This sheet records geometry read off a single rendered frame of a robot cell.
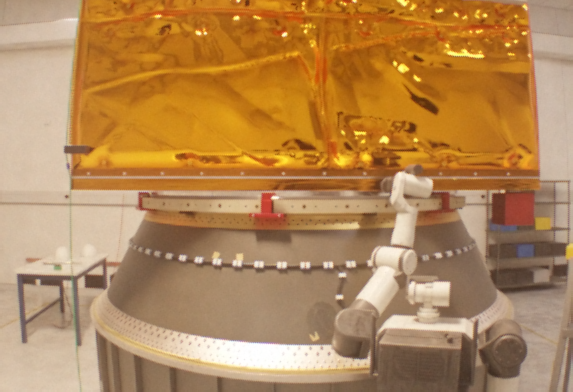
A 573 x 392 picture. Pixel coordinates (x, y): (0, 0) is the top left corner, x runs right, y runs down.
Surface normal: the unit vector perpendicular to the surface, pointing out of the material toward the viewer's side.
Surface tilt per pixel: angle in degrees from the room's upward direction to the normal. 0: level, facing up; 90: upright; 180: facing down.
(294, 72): 87
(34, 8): 90
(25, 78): 90
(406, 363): 90
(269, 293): 62
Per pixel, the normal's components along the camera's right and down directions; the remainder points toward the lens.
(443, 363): -0.39, -0.04
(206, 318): -0.32, -0.49
